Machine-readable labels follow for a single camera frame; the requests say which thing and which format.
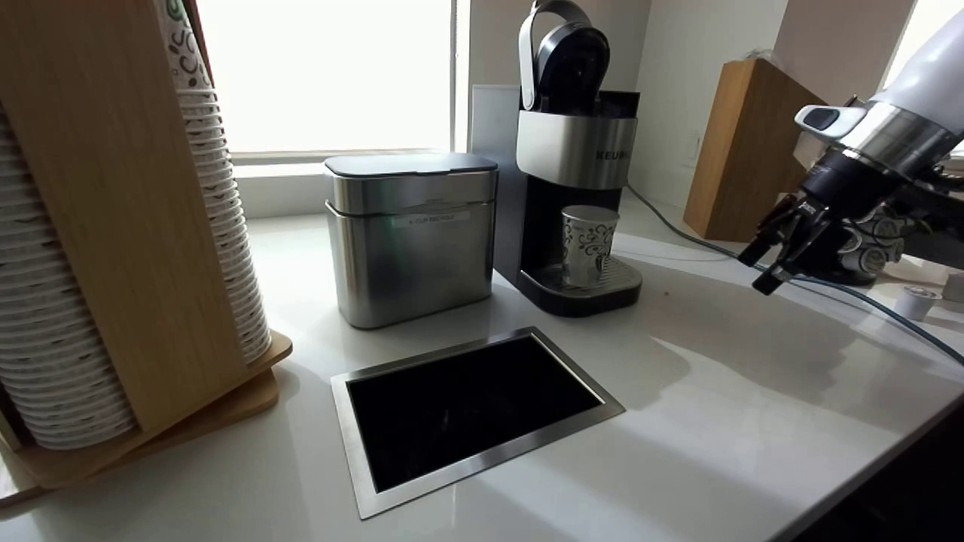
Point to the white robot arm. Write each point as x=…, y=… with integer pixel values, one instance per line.
x=934, y=79

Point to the stainless steel bin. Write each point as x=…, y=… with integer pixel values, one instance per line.
x=411, y=243

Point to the bright window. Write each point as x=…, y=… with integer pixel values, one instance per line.
x=333, y=69

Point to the black silver coffee maker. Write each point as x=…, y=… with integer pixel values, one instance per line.
x=574, y=152

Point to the steel framed counter opening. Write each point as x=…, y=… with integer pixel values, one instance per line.
x=470, y=409

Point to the wooden cup dispenser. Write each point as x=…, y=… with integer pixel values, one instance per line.
x=121, y=199

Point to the patterned paper coffee cup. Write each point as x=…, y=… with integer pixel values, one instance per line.
x=588, y=246

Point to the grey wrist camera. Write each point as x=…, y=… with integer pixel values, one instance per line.
x=826, y=119

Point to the small white plastic piece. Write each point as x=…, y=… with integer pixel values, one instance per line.
x=915, y=301

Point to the stack of white paper cups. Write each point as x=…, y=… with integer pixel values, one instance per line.
x=226, y=230
x=55, y=331

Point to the wooden block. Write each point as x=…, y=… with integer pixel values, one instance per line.
x=748, y=152

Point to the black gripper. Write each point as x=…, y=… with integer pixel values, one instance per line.
x=841, y=199

